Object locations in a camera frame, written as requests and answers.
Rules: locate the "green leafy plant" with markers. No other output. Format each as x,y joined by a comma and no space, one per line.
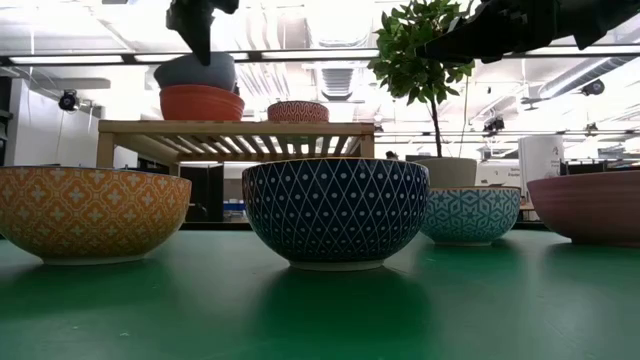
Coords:
405,65

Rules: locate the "orange-red patterned bowl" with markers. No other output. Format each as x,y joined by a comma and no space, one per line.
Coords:
298,112

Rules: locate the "navy patterned bowl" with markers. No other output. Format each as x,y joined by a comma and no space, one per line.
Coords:
335,215

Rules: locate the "black ceiling spotlight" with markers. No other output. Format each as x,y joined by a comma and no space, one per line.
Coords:
68,100
593,87

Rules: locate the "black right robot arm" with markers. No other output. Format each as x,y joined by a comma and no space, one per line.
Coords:
600,15

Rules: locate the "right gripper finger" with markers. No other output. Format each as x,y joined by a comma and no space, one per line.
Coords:
455,47

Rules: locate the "wooden slatted shelf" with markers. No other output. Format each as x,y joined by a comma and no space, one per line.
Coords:
235,128

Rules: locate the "black cabinet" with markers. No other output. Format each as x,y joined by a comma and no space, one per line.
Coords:
202,192

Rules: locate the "yellow patterned bowl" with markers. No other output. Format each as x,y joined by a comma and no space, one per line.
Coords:
90,215

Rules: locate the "person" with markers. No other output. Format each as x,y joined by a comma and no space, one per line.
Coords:
391,155

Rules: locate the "light blue patterned bowl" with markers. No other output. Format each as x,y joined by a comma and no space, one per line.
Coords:
470,215

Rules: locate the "plain pink bowl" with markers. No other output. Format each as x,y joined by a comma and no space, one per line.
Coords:
590,210

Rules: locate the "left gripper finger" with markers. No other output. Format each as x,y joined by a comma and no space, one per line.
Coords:
200,40

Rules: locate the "plain grey-blue bowl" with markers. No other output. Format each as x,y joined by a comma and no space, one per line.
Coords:
185,75

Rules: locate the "plain red bowl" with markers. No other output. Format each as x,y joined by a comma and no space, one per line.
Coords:
200,102

